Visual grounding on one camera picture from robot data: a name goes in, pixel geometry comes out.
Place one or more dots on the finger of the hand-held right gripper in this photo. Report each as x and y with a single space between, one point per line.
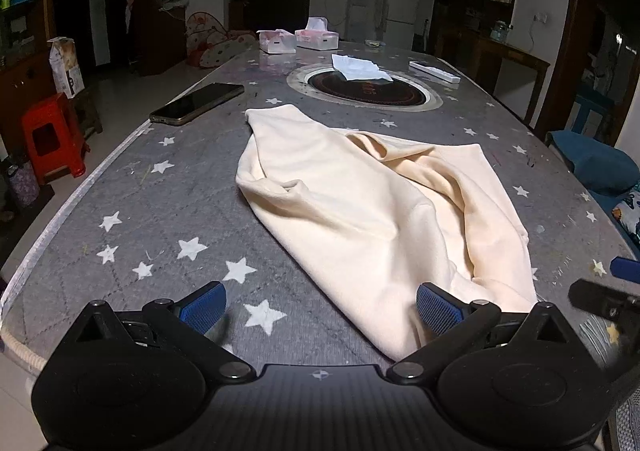
627 267
600 298

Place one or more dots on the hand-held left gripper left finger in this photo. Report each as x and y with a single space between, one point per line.
202 307

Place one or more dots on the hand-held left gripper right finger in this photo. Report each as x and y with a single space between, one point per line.
437 309

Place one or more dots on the cream garment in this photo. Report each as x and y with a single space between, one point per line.
350 221

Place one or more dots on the butterfly print pillow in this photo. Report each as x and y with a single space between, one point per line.
630 213

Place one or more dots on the blue sofa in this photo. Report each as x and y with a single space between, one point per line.
595 161

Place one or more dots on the black smartphone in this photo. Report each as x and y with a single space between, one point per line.
197 103

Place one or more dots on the floral patterned bin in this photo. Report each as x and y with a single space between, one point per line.
22 186

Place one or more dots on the round black induction cooker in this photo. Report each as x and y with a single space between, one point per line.
370 93

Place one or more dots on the red plastic stool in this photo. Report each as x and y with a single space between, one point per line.
50 131

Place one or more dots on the white remote control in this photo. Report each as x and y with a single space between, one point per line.
434 72

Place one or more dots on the dark wooden side table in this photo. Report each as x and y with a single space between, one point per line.
500 56

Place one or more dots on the white tissue sheet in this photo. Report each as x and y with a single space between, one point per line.
357 67

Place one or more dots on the patterned folding food cover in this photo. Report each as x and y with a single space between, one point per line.
215 43

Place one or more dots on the glass jar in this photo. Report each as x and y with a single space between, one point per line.
498 31

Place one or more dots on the small white plastic box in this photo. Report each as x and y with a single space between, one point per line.
276 42

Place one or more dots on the large white pink tissue box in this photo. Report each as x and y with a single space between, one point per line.
316 37

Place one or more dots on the white water dispenser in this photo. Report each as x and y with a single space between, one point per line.
356 21

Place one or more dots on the dark wooden bookshelf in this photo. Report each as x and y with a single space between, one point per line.
160 6

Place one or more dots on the white refrigerator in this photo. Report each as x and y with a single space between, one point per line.
401 6

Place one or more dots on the brown wooden cabinet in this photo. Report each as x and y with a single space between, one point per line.
25 56

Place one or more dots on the dark wooden door frame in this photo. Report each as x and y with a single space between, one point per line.
565 31

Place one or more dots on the white wall socket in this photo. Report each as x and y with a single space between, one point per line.
540 18

